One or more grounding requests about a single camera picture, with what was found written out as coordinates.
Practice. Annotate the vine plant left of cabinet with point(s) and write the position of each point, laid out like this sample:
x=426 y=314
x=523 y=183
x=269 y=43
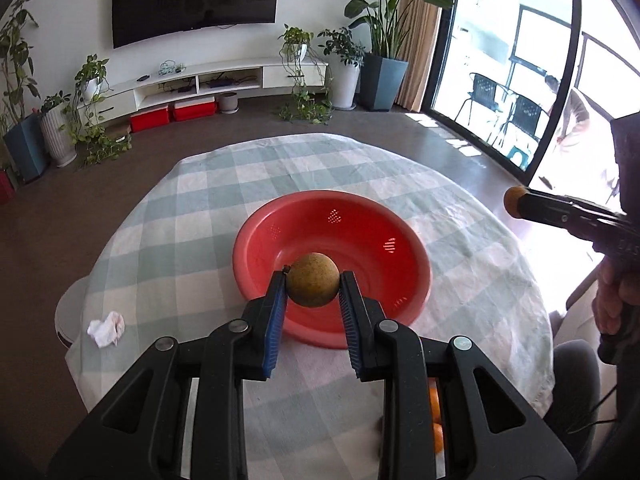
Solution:
x=84 y=121

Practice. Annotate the red plastic colander bowl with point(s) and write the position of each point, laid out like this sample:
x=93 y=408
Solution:
x=359 y=235

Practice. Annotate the small white pot on floor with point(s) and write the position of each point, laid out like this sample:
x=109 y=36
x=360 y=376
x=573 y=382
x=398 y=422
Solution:
x=228 y=103

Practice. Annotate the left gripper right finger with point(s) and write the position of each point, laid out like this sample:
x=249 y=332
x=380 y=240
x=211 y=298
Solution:
x=368 y=347

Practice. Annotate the trailing vine plant on cabinet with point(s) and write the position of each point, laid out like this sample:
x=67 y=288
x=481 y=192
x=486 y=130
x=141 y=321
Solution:
x=304 y=105

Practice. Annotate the orange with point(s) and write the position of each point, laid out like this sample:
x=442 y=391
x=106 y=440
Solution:
x=438 y=437
x=434 y=401

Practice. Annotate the red storage box left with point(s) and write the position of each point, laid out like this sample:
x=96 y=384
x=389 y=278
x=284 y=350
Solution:
x=150 y=118

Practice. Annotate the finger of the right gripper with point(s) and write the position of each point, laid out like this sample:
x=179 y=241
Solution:
x=570 y=213

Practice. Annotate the black balcony chair right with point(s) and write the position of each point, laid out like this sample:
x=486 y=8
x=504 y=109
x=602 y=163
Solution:
x=519 y=136

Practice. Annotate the plant ribbed white pot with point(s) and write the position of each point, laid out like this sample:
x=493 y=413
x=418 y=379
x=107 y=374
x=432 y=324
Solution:
x=55 y=129

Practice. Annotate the yellow-green round fruit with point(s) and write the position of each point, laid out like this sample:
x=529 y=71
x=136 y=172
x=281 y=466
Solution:
x=312 y=280

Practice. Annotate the white tv cabinet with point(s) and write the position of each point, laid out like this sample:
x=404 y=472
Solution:
x=249 y=78

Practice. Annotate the person's right hand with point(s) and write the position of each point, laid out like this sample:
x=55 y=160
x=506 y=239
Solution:
x=612 y=294

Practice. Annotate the crumpled white tissue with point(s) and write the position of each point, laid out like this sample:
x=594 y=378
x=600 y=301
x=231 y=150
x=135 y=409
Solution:
x=107 y=332

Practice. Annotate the beige curtain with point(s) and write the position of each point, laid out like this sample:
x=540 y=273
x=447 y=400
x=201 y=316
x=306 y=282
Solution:
x=422 y=21

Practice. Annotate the black balcony chair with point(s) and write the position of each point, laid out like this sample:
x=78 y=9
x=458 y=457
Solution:
x=486 y=93
x=519 y=136

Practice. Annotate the leafy plant white pot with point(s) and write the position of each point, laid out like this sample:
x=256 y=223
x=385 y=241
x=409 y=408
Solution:
x=345 y=58

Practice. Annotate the green white checked tablecloth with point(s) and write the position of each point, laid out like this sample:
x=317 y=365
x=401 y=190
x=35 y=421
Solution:
x=167 y=272

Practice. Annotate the black balcony chair left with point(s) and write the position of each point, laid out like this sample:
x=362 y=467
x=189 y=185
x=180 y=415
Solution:
x=486 y=93

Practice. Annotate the tall plant blue pot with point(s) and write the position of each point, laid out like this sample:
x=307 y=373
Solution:
x=383 y=68

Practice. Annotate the person on balcony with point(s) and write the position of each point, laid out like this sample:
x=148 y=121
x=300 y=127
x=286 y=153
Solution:
x=575 y=117

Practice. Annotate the red storage box right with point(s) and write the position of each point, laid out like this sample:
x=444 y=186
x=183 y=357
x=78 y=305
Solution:
x=194 y=109

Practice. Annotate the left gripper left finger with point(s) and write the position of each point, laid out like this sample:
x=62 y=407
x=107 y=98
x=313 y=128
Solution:
x=265 y=316

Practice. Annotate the tree plant blue pot left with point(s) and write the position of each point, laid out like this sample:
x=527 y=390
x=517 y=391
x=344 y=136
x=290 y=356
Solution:
x=22 y=134

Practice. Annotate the red storage box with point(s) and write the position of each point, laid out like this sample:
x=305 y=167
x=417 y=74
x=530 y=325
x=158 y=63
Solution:
x=194 y=109
x=150 y=118

